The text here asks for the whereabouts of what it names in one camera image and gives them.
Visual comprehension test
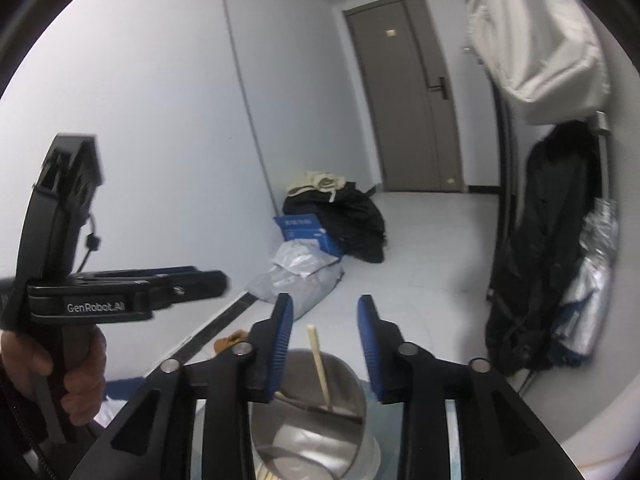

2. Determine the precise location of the steel utensil container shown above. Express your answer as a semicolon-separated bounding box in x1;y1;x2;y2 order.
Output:
248;350;381;480

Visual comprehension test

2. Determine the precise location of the grey metal rack pole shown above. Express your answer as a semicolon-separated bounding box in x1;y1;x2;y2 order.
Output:
594;110;617;202

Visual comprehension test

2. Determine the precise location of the grey-brown door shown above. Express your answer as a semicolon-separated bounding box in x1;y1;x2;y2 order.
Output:
342;0;466;193

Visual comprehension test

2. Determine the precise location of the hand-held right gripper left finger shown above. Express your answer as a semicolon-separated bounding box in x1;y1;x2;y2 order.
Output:
67;292;296;480

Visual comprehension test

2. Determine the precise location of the white hanging cloth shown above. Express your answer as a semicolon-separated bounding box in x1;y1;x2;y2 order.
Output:
465;0;611;126

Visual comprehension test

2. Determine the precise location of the black bag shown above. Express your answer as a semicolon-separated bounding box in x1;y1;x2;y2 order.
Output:
282;182;387;264

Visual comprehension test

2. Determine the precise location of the black hanging coat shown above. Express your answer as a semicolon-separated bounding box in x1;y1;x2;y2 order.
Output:
485;120;608;378

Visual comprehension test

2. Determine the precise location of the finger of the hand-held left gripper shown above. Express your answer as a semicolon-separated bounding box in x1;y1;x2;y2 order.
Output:
72;266;198;282
132;270;228;306

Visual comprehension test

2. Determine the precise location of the blue cardboard box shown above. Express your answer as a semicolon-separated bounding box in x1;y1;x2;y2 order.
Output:
273;214;346;257

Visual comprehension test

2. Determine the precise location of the beige cloth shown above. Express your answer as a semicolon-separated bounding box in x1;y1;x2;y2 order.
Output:
286;170;347;203

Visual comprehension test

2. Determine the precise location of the wooden chopstick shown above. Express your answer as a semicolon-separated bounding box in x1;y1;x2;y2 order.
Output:
306;325;334;412

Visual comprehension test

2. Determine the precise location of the white plastic mailer bag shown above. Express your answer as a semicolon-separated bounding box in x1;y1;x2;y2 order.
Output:
270;240;341;278

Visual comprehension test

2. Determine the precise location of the person's left hand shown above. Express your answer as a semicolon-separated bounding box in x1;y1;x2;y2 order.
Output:
0;327;107;428

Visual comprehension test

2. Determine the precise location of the grey plastic mailer bag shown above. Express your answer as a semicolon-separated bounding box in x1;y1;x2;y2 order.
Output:
246;265;346;321

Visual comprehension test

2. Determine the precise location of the grey wall cable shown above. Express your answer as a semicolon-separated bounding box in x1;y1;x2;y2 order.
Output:
216;0;282;213

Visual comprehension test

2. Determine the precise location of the silver folded cover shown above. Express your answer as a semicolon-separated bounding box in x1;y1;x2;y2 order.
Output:
547;199;621;361

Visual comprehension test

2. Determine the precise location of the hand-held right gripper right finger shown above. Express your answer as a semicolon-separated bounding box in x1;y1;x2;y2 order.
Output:
356;295;586;480

